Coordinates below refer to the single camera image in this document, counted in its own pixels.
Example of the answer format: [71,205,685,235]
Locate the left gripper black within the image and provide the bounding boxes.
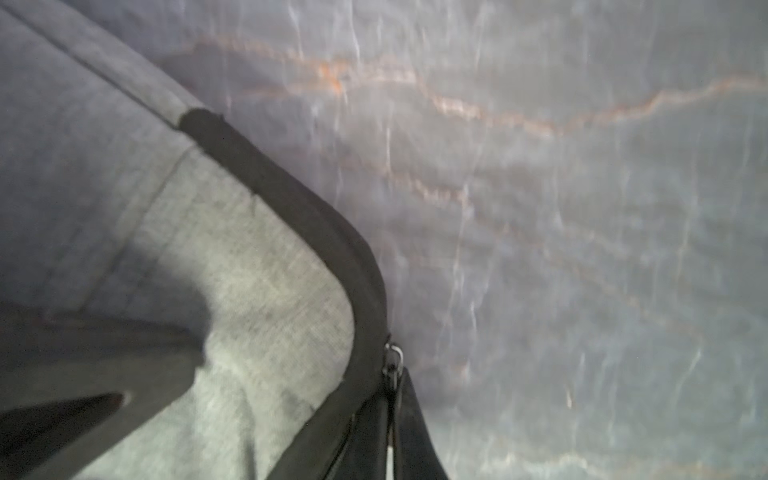
[1,302,203,479]

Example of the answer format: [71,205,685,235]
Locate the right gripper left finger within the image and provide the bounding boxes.
[326,391,389,480]

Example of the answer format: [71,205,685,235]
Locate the grey laptop bag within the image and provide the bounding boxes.
[1,1,391,479]

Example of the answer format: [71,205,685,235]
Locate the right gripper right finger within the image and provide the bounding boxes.
[392,369,449,480]

